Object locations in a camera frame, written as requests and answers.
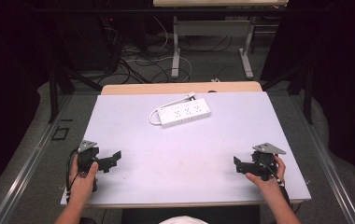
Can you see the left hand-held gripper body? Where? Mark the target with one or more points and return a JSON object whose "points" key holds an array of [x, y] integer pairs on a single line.
{"points": [[87, 154]]}

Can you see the black equipment rack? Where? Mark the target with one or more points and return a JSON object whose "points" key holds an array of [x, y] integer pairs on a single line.
{"points": [[94, 37]]}

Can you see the black metal stand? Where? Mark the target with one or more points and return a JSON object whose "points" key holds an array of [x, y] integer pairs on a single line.
{"points": [[303, 88], [55, 93]]}

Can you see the person's white clothing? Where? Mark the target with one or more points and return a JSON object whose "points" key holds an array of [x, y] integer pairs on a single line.
{"points": [[183, 220]]}

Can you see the white-legged desk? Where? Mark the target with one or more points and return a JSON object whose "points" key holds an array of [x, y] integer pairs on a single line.
{"points": [[211, 28]]}

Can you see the person's left hand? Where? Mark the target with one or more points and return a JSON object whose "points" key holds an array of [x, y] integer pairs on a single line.
{"points": [[83, 181]]}

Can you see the white power strip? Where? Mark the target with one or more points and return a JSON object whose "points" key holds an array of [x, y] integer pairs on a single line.
{"points": [[184, 112]]}

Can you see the person's right hand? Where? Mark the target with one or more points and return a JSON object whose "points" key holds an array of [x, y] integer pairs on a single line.
{"points": [[272, 179]]}

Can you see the white power plug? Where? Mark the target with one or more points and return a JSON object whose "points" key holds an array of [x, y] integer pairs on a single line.
{"points": [[191, 95]]}

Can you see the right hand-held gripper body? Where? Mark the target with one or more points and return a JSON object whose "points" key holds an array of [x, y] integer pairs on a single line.
{"points": [[261, 161]]}

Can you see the white table mat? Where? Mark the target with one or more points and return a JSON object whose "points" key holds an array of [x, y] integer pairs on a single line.
{"points": [[185, 149]]}

